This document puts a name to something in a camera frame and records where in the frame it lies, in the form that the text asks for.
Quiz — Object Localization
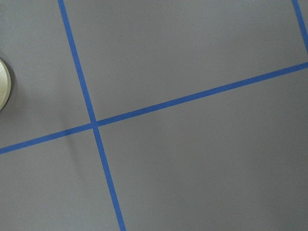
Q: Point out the wooden stand with round base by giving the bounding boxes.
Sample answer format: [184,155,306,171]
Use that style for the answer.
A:
[0,60,12,110]

